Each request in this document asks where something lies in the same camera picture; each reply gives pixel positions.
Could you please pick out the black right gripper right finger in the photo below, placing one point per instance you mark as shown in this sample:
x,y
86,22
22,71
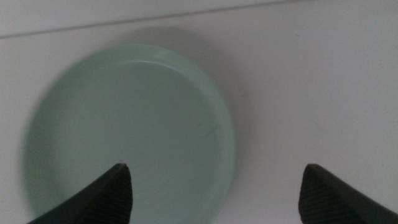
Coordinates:
x,y
323,202

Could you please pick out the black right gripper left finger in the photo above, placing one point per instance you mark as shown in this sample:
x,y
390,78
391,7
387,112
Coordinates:
x,y
105,199

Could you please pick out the pale green shallow bowl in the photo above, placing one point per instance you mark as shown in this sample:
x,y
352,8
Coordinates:
x,y
130,124

